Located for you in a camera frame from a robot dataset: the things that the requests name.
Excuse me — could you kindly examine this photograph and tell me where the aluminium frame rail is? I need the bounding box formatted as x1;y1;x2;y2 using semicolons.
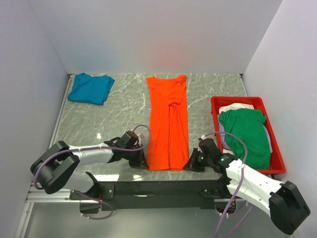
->
13;73;75;238

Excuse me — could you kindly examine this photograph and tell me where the folded blue t shirt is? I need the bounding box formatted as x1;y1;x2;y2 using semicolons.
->
67;73;115;106

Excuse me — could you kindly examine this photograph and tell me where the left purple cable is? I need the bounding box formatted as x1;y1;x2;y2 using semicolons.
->
34;124;152;220

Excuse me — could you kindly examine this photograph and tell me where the black base beam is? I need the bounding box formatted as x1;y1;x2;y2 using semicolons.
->
69;180;238;214

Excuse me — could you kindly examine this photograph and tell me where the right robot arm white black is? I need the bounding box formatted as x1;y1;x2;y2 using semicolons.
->
183;138;311;235

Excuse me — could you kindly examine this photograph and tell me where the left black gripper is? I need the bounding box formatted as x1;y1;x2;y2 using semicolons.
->
123;144;149;170

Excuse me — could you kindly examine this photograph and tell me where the white t shirt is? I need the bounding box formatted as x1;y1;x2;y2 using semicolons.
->
219;103;255;114

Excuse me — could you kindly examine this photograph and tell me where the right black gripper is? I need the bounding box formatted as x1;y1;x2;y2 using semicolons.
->
183;148;212;172

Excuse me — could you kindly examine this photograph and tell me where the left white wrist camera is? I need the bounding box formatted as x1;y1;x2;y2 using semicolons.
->
137;133;145;146

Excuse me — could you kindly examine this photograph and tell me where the lavender t shirt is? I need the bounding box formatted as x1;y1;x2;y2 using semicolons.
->
218;123;273;153

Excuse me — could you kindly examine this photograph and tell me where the green t shirt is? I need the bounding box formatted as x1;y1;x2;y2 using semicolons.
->
219;108;271;170

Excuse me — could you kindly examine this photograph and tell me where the orange t shirt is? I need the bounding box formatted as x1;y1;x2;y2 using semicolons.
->
147;75;189;171

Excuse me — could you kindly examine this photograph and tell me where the red plastic bin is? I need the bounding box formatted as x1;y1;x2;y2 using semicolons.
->
210;96;286;175

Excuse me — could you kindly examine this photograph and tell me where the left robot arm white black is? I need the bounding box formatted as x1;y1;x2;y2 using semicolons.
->
30;130;149;199

